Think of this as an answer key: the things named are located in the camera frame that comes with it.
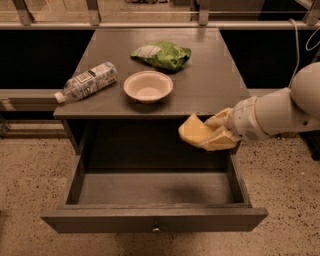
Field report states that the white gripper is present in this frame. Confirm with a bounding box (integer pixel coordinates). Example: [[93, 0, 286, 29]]
[[199, 96, 269, 151]]

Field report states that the yellow sponge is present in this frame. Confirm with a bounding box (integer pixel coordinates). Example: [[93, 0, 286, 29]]
[[178, 114, 214, 146]]

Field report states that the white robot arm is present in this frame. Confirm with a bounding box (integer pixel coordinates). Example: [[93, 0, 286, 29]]
[[205, 62, 320, 142]]

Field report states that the open grey top drawer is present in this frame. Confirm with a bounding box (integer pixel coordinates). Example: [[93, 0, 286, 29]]
[[41, 153, 268, 233]]

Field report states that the grey wooden cabinet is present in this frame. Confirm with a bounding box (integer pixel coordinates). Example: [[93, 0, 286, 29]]
[[54, 28, 249, 173]]

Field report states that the white paper bowl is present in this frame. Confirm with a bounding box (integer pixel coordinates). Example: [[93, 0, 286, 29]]
[[123, 71, 173, 103]]

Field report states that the green chip bag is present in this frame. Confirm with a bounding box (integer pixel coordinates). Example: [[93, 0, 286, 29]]
[[130, 41, 191, 71]]

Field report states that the clear plastic water bottle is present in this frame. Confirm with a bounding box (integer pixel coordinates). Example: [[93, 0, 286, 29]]
[[54, 62, 117, 103]]

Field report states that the metal window railing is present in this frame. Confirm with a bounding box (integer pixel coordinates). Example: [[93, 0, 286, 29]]
[[0, 0, 320, 30]]

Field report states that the white cable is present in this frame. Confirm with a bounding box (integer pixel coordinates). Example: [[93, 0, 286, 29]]
[[288, 18, 320, 89]]

